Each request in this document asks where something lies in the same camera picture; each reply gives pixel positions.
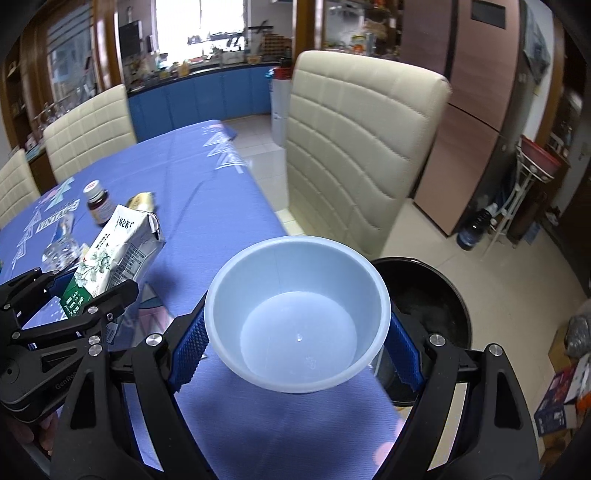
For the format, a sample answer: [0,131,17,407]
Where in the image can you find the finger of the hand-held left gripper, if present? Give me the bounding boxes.
[0,268,63,335]
[14,279,139,358]

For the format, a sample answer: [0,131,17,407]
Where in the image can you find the wooden shelf with goods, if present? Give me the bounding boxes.
[295,0,407,61]

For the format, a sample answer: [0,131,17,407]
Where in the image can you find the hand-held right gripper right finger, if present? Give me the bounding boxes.
[381,311,541,480]

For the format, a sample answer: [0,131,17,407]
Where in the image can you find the grey plastic bag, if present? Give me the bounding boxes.
[566,311,591,358]

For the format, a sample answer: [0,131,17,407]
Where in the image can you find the brown refrigerator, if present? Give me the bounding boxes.
[402,0,541,238]

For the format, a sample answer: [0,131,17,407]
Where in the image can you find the crumpled clear plastic wrapper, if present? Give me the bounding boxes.
[42,217,83,271]

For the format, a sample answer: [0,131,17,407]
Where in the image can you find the brown medicine bottle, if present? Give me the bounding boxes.
[83,180,116,227]

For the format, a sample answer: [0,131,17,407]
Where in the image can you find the cardboard box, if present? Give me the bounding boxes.
[549,323,573,370]

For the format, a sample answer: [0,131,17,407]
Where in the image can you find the blue printed tablecloth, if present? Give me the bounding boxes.
[0,120,407,480]

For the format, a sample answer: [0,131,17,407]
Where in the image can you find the red basin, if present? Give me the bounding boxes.
[519,135,563,176]

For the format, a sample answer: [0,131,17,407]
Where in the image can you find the white and blue bowl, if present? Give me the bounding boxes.
[204,235,392,394]

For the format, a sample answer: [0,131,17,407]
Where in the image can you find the yellow snack wrapper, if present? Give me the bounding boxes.
[127,192,158,213]

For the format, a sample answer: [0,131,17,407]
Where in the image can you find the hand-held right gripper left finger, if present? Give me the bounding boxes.
[51,291,222,480]

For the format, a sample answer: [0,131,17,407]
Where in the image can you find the person's left hand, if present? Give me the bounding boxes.
[9,408,60,457]

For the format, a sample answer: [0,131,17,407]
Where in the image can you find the black trash bin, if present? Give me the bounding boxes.
[369,257,472,407]

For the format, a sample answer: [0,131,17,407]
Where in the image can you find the white metal rack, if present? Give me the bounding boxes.
[501,134,571,243]

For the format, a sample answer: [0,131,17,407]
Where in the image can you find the large cream quilted chair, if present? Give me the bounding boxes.
[285,50,452,259]

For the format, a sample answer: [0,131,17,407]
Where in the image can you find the blue kitchen cabinets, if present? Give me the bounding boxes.
[127,65,289,144]

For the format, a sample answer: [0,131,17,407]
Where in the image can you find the wooden display cabinet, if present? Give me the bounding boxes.
[0,0,121,158]

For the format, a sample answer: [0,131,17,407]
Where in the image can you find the dark blue water jug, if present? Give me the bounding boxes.
[457,208,497,251]

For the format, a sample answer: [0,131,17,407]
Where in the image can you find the colourful printed box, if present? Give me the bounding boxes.
[534,364,591,437]

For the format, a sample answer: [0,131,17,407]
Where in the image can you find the green white milk carton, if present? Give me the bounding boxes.
[60,204,166,320]

